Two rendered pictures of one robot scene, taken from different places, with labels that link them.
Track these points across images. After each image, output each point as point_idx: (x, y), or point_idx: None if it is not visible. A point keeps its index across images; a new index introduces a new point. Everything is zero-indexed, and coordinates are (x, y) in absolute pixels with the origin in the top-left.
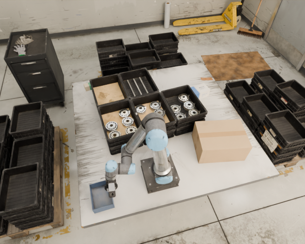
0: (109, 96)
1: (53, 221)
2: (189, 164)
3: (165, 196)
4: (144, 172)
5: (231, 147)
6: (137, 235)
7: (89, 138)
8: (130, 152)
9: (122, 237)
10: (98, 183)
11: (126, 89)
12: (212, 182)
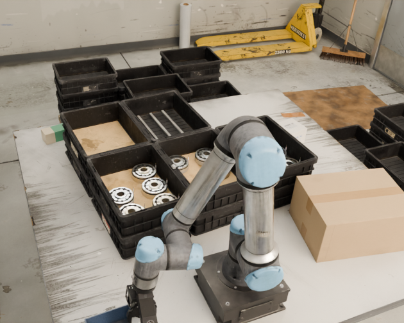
0: (104, 144)
1: None
2: (297, 266)
3: None
4: (209, 282)
5: (381, 216)
6: None
7: (68, 231)
8: (186, 222)
9: None
10: (106, 314)
11: (143, 127)
12: (354, 297)
